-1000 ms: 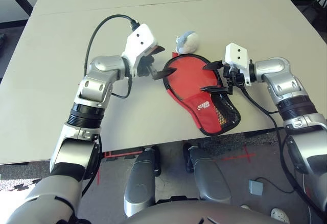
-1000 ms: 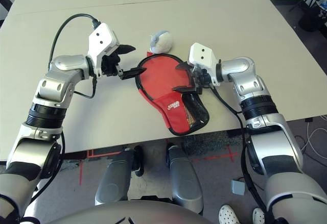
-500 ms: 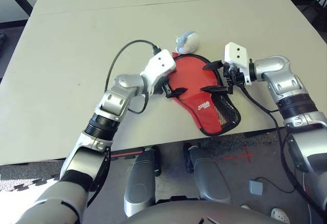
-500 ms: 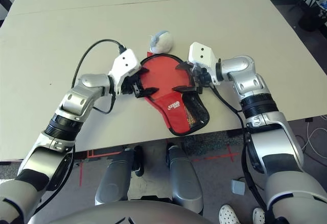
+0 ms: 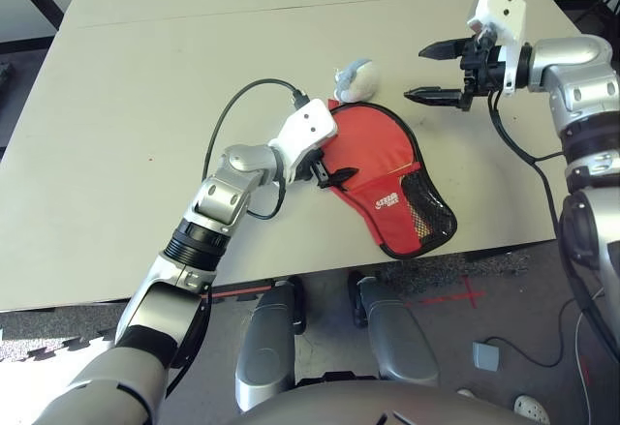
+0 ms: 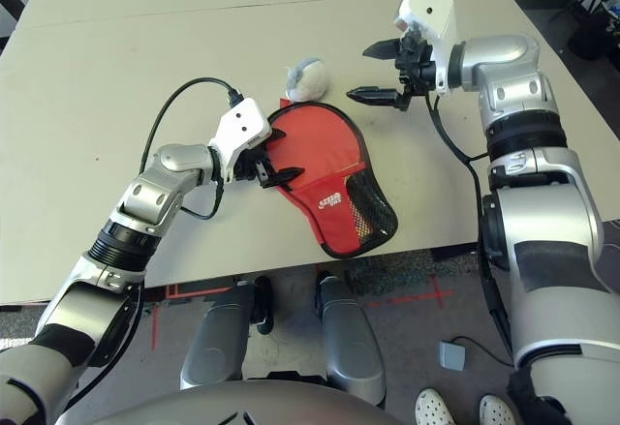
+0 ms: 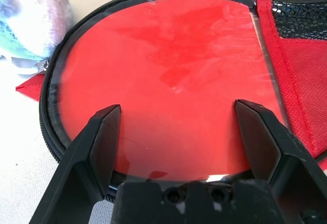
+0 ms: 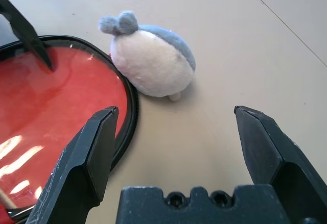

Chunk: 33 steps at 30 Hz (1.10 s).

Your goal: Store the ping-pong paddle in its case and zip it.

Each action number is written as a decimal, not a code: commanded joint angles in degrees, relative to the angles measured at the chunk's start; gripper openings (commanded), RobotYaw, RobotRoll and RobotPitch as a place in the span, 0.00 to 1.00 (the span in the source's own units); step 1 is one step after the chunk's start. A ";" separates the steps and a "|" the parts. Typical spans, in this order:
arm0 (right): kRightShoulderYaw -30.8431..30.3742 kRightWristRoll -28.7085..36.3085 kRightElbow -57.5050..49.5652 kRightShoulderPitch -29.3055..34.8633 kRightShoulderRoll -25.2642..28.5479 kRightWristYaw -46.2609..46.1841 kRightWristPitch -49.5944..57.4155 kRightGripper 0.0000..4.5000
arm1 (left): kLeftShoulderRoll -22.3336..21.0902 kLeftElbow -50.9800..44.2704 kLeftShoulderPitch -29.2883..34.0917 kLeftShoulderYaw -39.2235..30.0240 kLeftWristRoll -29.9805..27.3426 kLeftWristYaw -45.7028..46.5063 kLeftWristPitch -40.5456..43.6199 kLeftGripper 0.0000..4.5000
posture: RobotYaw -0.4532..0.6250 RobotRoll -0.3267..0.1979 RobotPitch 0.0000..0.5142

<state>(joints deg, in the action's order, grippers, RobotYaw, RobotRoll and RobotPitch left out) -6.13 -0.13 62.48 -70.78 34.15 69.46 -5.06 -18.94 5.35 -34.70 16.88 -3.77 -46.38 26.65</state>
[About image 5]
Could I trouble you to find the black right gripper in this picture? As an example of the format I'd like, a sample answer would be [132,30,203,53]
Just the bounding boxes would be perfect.
[404,32,508,112]

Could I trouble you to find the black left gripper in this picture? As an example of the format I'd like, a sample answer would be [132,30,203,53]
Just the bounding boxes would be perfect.
[295,151,360,190]

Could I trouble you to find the red black mesh paddle case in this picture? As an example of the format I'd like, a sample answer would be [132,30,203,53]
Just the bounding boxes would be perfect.
[326,99,459,259]

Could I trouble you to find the white grey plush charm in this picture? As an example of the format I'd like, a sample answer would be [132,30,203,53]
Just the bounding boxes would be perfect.
[332,58,381,104]

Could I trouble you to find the grey right robot leg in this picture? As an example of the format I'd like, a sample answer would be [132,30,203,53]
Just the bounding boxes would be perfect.
[348,272,441,387]

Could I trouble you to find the grey robot leg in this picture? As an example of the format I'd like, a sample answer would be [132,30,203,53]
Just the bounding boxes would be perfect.
[348,272,441,387]
[234,277,306,411]

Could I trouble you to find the black tripod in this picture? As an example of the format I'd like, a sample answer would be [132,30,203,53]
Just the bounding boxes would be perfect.
[573,0,620,42]

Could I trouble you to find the grey left robot leg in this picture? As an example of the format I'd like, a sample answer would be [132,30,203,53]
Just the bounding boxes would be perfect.
[234,277,306,411]

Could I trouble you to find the grey floor pedal box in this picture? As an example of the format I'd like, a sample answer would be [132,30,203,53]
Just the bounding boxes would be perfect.
[472,341,500,372]

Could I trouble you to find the grey robot torso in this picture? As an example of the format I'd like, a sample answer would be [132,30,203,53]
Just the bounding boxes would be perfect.
[236,379,539,425]

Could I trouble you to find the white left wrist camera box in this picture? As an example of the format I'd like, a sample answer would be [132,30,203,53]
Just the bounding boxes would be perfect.
[267,98,339,184]

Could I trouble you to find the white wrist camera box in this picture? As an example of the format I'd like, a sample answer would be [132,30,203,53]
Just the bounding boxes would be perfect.
[466,0,528,99]
[267,98,339,184]

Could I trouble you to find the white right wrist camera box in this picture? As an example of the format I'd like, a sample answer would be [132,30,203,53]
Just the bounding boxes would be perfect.
[466,0,528,99]

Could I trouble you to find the black pedal cable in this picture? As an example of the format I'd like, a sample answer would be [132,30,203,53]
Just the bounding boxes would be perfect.
[483,298,577,368]

